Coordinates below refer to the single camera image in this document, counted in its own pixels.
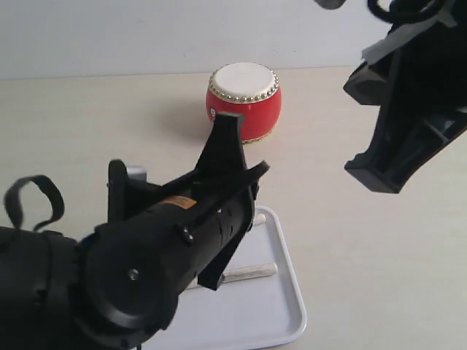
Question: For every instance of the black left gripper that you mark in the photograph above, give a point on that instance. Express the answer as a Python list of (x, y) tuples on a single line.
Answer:
[(161, 237)]

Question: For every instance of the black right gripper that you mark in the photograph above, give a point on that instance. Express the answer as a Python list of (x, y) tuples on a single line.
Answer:
[(417, 74)]

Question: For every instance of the wooden drumstick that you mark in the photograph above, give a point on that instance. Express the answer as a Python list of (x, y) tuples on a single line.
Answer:
[(250, 272), (259, 219)]

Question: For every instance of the white plastic tray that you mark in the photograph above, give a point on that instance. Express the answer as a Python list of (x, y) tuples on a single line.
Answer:
[(250, 314)]

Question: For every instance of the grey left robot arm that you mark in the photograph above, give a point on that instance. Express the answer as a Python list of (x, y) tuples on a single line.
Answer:
[(45, 300)]

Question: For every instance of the small red drum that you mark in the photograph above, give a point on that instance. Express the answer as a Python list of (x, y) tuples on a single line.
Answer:
[(249, 89)]

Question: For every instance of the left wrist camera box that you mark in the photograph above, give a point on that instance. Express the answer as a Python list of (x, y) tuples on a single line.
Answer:
[(136, 173)]

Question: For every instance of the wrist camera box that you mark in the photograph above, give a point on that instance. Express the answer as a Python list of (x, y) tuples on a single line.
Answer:
[(330, 4), (136, 173)]

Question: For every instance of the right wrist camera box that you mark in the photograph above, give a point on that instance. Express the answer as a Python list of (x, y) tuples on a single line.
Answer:
[(330, 4)]

